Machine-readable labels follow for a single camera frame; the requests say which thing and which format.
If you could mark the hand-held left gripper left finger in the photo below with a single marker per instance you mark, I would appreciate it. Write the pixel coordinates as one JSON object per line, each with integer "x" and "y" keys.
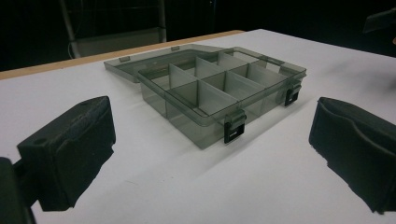
{"x": 71, "y": 149}

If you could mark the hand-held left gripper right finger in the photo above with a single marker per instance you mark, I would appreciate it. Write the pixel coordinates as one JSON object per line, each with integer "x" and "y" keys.
{"x": 355, "y": 146}

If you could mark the clear grey plastic compartment box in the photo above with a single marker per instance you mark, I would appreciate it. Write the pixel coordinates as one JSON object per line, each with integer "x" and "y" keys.
{"x": 205, "y": 93}

